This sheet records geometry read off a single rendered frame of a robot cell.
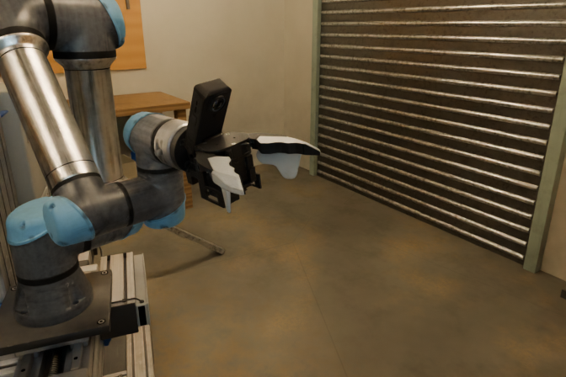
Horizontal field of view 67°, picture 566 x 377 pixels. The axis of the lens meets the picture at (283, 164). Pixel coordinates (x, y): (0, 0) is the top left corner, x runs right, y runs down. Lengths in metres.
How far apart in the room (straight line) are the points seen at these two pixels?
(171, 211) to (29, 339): 0.41
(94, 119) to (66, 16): 0.20
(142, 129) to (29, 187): 0.71
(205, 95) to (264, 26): 3.75
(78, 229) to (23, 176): 0.70
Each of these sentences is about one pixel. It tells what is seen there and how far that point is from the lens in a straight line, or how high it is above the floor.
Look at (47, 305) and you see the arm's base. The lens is 1.01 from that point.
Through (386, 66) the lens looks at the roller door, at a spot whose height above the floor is 1.10.
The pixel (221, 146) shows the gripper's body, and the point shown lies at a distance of 0.56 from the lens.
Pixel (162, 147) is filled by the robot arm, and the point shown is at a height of 1.22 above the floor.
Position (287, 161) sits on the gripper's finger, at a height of 1.22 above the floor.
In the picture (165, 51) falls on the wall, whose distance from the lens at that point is 3.85.
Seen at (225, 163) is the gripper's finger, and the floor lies 1.24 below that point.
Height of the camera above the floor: 1.39
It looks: 18 degrees down
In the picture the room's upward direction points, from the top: straight up
